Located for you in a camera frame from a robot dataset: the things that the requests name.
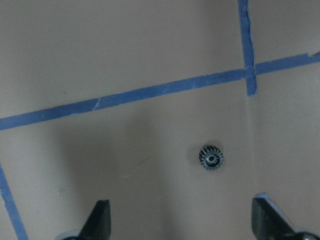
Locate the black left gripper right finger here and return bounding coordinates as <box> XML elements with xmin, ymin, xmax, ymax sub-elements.
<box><xmin>251</xmin><ymin>197</ymin><xmax>320</xmax><ymax>240</ymax></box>

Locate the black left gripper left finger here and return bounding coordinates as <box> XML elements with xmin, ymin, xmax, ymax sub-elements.
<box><xmin>56</xmin><ymin>200</ymin><xmax>111</xmax><ymax>240</ymax></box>

